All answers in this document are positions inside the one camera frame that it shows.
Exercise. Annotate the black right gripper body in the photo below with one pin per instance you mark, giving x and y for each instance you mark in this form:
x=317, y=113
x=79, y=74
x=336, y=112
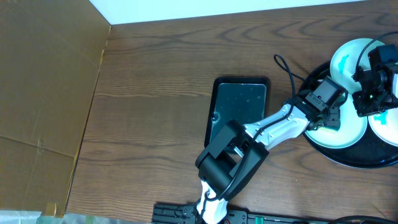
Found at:
x=364, y=106

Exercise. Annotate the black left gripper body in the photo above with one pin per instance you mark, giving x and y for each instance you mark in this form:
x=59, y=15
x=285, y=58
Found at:
x=331, y=117

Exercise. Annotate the green yellow sponge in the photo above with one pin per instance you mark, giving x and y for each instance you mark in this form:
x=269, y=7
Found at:
x=335, y=128

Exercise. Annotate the white plate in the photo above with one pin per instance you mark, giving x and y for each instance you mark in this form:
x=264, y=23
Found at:
x=351, y=130
x=384, y=125
x=343, y=63

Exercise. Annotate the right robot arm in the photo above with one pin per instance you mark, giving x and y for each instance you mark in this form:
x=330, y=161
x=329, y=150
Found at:
x=383, y=56

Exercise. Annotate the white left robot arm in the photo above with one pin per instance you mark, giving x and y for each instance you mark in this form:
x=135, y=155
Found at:
x=232, y=158

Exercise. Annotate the round black tray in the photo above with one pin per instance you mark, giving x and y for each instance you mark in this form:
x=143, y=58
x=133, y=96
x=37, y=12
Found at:
x=369, y=152

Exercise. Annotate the black rectangular tray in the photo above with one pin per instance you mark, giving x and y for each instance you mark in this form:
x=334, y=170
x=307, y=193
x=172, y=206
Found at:
x=241, y=98

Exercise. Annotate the brown cardboard panel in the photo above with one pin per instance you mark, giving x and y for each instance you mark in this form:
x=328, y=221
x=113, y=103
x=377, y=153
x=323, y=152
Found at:
x=51, y=53

